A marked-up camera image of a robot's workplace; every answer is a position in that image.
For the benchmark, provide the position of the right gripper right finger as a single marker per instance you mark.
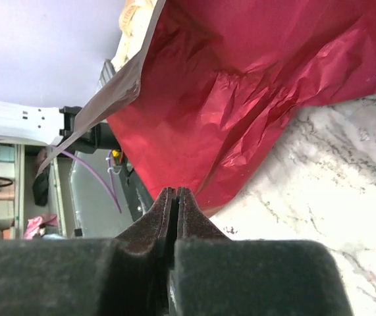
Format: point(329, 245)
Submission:
point(215, 275)

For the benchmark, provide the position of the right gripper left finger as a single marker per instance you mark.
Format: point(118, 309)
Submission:
point(124, 275)

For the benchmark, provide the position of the beige printed ribbon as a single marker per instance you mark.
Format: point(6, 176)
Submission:
point(133, 22)

